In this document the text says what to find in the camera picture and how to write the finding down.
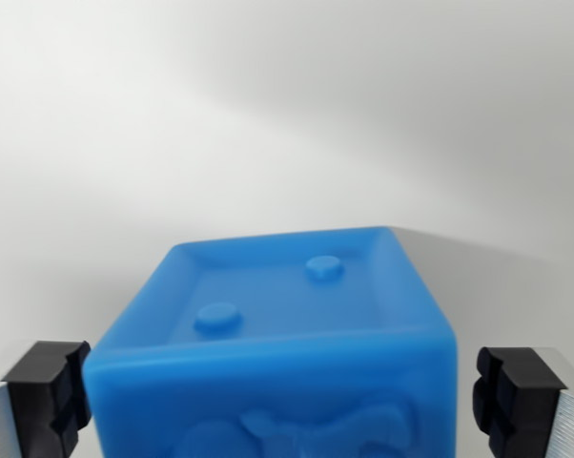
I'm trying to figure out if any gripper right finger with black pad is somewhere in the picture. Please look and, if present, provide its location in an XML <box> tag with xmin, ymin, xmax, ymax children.
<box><xmin>471</xmin><ymin>345</ymin><xmax>574</xmax><ymax>458</ymax></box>

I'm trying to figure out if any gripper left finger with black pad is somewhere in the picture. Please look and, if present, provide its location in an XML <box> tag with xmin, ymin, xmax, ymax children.
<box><xmin>0</xmin><ymin>340</ymin><xmax>93</xmax><ymax>458</ymax></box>

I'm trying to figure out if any blue soft embossed cube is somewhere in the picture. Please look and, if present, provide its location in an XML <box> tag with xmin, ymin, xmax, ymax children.
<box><xmin>82</xmin><ymin>225</ymin><xmax>459</xmax><ymax>458</ymax></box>

